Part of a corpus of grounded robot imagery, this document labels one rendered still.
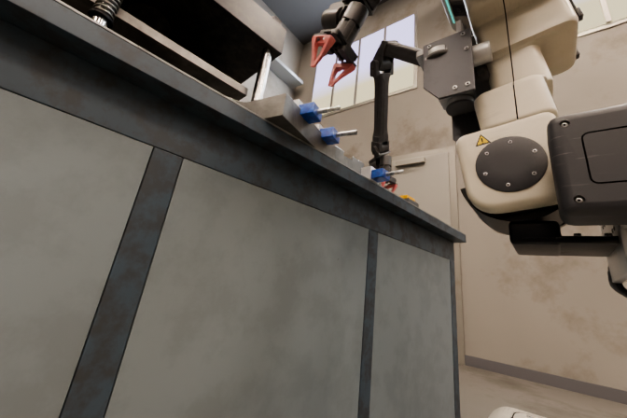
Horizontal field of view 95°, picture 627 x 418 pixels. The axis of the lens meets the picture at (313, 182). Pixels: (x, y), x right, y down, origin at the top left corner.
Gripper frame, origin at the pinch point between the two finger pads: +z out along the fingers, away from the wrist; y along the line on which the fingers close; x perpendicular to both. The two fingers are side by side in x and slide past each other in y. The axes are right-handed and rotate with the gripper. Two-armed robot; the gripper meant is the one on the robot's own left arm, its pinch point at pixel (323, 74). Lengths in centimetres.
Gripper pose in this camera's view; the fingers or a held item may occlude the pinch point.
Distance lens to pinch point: 78.5
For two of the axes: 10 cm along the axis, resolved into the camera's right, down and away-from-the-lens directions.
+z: -4.7, 8.8, -0.6
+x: 6.6, 3.1, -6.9
